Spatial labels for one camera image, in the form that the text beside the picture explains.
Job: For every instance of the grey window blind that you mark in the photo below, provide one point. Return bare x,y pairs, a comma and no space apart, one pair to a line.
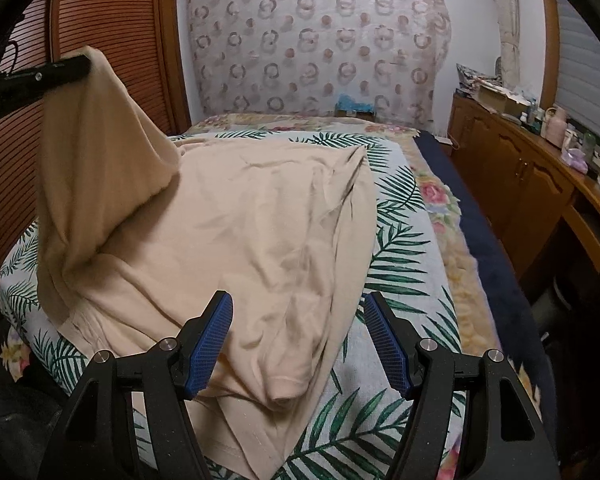
578,85

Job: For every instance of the navy blue mattress edge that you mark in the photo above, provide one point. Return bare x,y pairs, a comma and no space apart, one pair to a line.
510,309

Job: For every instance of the cardboard box on cabinet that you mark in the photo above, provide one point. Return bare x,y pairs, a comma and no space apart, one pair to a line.
501,100

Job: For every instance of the beige printed t-shirt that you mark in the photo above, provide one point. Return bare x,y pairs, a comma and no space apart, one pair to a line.
287,229

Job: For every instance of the wooden louvered wardrobe door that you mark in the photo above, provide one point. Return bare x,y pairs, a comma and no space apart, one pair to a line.
68,160

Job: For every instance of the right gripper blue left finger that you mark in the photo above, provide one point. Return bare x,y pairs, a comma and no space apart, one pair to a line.
175,371

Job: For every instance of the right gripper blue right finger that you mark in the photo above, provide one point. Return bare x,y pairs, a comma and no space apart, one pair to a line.
423,373

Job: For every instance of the teal cloth on box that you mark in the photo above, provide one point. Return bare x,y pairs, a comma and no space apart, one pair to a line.
348,107

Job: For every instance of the pink thermos jug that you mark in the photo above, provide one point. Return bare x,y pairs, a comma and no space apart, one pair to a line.
555,126

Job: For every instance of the circle pattern lace curtain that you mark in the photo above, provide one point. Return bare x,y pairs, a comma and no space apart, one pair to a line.
301,56

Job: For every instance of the long wooden cabinet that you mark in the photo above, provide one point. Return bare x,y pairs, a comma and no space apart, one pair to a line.
521,185

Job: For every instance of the purple small object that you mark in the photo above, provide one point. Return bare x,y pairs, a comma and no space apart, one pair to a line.
575,159

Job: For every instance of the floral quilt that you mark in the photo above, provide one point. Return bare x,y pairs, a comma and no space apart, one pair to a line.
420,264

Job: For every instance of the beige tied curtain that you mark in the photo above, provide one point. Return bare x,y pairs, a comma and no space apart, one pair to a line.
509,24

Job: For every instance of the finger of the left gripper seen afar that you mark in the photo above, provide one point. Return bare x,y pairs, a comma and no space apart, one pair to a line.
25,87

